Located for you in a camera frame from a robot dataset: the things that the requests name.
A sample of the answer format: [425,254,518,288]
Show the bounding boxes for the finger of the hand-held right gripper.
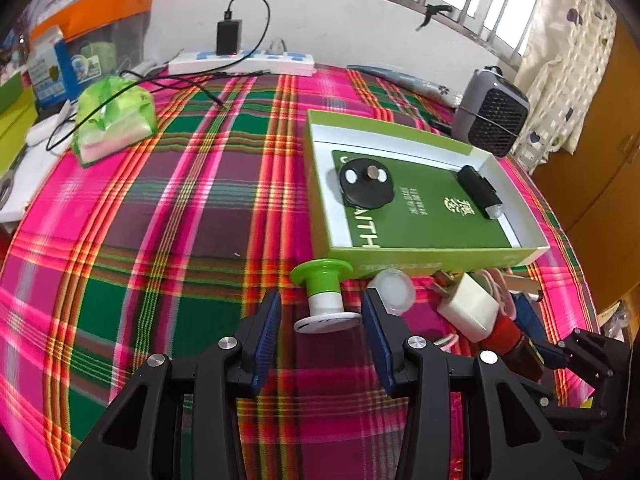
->
[520,377,608,423]
[535,327,630,386]

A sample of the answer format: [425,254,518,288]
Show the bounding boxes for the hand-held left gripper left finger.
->
[62,290,283,480]

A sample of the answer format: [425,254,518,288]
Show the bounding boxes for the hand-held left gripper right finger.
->
[362,287,583,480]

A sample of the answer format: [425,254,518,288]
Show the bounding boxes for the blue usb adapter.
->
[502,272,548,348]

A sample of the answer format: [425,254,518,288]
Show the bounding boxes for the translucent white round cap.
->
[374,268,417,316]

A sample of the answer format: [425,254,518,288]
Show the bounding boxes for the red capped brown bottle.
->
[480,317,546,383]

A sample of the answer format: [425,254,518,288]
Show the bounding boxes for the green and white knob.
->
[290,258,362,335]

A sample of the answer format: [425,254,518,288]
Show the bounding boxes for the green cardboard box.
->
[305,109,551,278]

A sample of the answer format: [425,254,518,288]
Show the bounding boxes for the white charger plug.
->
[431,270,503,343]

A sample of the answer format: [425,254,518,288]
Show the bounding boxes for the plaid blanket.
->
[0,62,601,480]

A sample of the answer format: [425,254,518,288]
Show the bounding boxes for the black round disc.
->
[336,156,396,206]

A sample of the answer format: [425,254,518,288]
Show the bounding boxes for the wooden wardrobe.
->
[530,20,640,316]

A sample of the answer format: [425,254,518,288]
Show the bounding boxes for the small black flashlight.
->
[457,165,505,220]

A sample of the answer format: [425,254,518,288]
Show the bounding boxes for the grey portable heater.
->
[451,66,531,158]

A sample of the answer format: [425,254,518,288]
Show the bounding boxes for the folded grey floral umbrella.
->
[347,64,468,108]

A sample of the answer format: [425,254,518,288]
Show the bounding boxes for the green tissue pack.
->
[71,76,158,166]

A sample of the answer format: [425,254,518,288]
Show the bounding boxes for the white power strip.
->
[167,50,316,78]

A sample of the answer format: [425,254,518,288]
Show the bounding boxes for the patterned curtain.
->
[510,0,620,171]

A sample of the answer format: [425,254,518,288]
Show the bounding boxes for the black power adapter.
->
[216,19,243,55]

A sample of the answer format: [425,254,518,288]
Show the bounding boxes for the yellow green box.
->
[0,72,40,181]

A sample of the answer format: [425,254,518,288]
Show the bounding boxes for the blue cardboard box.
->
[27,27,71,108]

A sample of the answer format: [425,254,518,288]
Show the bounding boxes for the orange lidded storage bin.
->
[30,0,153,101]

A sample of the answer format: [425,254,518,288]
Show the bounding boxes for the black charging cable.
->
[120,0,273,110]

